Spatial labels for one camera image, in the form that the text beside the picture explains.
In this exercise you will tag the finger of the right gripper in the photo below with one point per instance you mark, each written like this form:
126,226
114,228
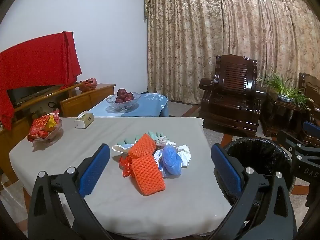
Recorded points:
294,146
311,129

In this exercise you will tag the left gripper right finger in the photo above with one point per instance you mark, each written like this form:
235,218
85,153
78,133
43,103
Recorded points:
261,206

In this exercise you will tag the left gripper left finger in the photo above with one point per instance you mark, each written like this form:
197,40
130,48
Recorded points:
58,209

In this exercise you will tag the red plastic bag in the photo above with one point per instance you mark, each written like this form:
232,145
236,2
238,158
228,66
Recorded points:
125,164

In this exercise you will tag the white tissue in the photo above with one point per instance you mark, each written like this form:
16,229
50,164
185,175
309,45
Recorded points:
183,152

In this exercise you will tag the blue plastic shoe cover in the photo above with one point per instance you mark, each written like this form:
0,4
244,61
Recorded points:
170,162

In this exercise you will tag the orange foam net front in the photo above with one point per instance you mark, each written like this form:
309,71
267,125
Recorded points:
147,175

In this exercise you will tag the orange foam net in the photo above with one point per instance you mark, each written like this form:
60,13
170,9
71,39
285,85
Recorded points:
144,146
147,175

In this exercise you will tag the white wipe packet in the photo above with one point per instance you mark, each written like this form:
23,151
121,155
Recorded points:
158,158

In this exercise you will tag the white cotton glove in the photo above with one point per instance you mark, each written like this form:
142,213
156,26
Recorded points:
161,141

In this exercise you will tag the black trash bin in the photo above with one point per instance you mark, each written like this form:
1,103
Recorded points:
263,155

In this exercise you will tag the dark wooden side table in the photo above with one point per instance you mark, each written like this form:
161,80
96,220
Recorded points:
279,115

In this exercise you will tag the potted green plant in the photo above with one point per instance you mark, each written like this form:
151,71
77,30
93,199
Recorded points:
285,91

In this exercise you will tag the dark wooden armchair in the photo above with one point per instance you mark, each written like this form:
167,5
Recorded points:
232,99
309,86

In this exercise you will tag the glass snack dish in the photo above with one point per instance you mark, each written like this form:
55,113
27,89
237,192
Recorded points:
52,135

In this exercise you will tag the red snack packets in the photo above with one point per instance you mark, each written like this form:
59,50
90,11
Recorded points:
44,126

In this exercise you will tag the tissue box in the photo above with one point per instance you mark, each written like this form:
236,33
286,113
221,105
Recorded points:
83,120

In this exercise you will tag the wooden tv cabinet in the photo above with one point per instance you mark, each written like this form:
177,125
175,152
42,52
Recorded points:
73,103

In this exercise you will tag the television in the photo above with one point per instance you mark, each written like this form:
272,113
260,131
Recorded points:
20,95

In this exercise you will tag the glass fruit bowl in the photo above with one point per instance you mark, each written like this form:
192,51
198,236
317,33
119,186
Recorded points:
125,105

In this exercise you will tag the red ornament basket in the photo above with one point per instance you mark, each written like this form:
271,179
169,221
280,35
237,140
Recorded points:
87,85

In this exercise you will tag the red apples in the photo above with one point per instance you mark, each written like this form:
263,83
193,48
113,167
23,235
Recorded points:
123,96

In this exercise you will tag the light blue tablecloth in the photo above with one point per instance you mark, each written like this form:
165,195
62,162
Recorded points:
149,104

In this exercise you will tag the red cloth cover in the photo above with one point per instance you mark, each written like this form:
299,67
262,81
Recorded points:
44,61

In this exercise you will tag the patterned beige curtain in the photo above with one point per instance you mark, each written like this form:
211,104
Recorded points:
186,36

